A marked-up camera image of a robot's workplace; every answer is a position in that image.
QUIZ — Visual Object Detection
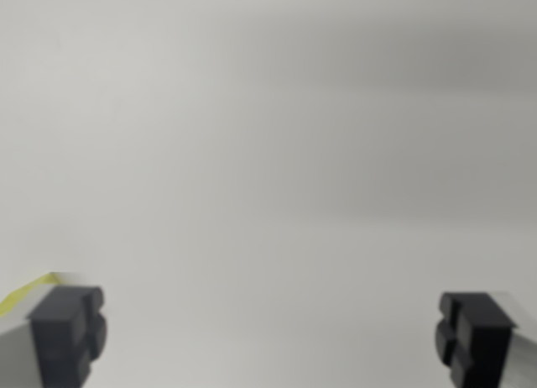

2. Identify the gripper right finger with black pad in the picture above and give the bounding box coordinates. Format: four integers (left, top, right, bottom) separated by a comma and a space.
434, 290, 537, 388

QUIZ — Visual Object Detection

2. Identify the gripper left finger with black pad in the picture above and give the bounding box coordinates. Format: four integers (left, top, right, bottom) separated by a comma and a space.
0, 283, 108, 388

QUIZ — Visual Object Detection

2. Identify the yellow translucent cube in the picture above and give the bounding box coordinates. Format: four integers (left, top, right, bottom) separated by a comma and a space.
0, 271, 60, 318

